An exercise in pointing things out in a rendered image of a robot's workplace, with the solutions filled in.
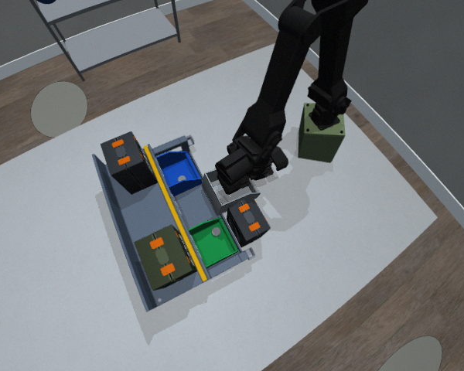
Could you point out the yellow flat bar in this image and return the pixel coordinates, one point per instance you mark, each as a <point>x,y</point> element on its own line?
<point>174,213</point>

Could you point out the green open bin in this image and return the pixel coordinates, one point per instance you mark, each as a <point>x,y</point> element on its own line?
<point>213,249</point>

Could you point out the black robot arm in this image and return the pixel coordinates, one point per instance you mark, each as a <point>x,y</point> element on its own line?
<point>265,120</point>

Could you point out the grey bin rack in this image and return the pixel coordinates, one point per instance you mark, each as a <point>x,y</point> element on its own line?
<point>138,215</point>

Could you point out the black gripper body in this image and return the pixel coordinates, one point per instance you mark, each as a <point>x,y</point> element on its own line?
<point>278,158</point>

